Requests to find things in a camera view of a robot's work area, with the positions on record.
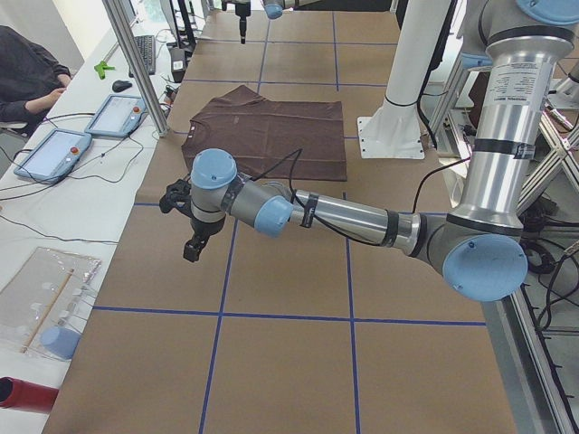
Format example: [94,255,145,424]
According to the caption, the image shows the black computer mouse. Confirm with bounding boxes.
[111,80,132,93]

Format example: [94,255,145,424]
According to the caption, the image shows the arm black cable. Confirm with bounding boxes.
[252,147,390,248]

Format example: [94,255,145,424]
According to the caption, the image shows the brown t-shirt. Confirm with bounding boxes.
[182,85,347,182]

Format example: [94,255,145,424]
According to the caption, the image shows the far blue teach pendant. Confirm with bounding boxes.
[85,94,146,138]

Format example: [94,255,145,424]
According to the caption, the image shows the black keyboard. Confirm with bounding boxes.
[133,35,157,75]

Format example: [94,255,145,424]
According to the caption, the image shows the near blue teach pendant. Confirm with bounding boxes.
[14,128,92,184]

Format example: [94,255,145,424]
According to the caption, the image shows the blue teach pendant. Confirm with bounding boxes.
[85,94,146,138]
[14,128,92,184]

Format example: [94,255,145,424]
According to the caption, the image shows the red cylinder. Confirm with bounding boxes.
[1,377,59,414]

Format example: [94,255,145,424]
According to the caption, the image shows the white pedestal column base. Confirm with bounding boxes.
[357,0,453,159]

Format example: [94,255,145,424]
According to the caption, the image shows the clear plastic bag with stick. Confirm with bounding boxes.
[1,247,101,361]

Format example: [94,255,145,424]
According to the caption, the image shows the black power adapter box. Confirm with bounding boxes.
[169,47,187,83]

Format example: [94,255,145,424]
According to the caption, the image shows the seated person in black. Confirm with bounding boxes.
[1,25,71,136]

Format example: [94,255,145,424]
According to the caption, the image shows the aluminium side frame rail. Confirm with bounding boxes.
[479,112,579,434]

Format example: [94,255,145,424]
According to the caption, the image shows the aluminium frame post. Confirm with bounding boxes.
[102,0,169,137]

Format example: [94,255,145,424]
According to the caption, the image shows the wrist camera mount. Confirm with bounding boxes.
[159,179,193,218]

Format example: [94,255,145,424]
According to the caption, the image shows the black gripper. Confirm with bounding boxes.
[221,0,252,44]
[183,217,224,262]

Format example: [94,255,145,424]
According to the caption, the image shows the green plastic clip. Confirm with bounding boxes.
[93,61,116,80]

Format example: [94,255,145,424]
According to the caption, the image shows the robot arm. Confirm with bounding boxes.
[180,1,578,301]
[221,0,317,44]

